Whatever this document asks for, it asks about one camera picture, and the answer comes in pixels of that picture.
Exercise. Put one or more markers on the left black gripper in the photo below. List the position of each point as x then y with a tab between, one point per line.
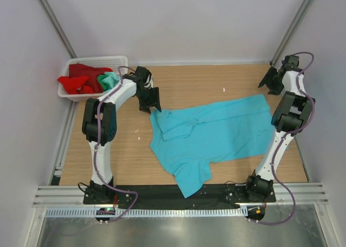
154	101

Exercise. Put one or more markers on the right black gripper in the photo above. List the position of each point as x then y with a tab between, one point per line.
273	89

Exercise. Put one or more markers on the blue t shirt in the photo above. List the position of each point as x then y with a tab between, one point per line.
186	141

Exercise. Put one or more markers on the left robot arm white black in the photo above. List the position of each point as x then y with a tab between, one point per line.
100	126

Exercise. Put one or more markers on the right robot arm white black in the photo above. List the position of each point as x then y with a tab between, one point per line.
293	114

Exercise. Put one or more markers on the white plastic laundry basket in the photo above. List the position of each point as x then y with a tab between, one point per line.
113	62

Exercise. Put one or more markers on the mint green t shirt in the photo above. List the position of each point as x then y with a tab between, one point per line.
108	80

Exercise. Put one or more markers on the dark red t shirt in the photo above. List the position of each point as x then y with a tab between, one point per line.
76	70

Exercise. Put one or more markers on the right aluminium corner post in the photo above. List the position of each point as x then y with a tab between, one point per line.
292	28

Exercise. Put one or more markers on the aluminium corner post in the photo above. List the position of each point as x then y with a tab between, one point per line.
57	27
292	28

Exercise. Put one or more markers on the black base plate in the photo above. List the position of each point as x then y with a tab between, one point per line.
169	197

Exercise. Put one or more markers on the grey slotted cable duct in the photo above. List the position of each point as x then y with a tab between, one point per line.
98	212

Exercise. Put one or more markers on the left aluminium corner post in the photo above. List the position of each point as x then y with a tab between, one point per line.
57	27

